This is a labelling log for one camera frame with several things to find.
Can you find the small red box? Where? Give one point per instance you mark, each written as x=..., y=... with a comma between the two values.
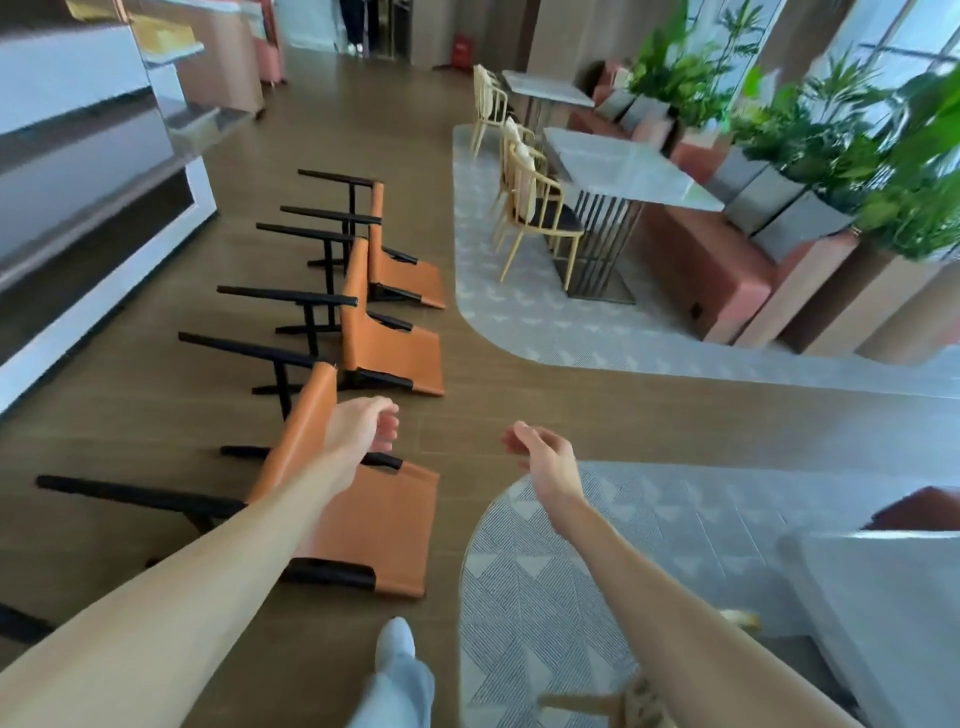
x=463, y=52

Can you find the person's grey trousers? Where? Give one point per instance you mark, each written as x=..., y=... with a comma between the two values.
x=397, y=697

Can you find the person's left forearm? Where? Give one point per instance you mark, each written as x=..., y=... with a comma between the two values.
x=187, y=600

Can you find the green leafy plant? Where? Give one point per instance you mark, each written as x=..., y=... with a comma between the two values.
x=847, y=142
x=675, y=75

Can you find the grey cushion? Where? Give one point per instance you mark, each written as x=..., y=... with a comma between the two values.
x=615, y=105
x=731, y=172
x=799, y=225
x=645, y=114
x=761, y=199

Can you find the white shelf board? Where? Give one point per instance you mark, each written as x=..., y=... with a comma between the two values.
x=180, y=54

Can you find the brown planter box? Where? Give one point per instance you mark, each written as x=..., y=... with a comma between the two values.
x=862, y=300

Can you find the person's left hand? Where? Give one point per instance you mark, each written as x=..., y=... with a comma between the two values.
x=360, y=431

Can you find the dark brown table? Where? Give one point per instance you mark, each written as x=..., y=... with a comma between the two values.
x=90, y=247

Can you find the person's right hand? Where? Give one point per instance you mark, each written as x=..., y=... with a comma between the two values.
x=551, y=469

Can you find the person's right forearm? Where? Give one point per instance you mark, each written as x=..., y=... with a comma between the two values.
x=675, y=622

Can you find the brown low cabinet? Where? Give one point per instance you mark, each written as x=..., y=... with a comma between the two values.
x=221, y=60

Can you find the short red-brown sofa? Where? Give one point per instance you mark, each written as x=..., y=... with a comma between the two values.
x=712, y=270
x=592, y=120

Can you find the yellow wooden box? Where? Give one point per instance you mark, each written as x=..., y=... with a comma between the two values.
x=169, y=34

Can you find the person's white left shoe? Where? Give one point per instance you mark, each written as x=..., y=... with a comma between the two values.
x=395, y=641

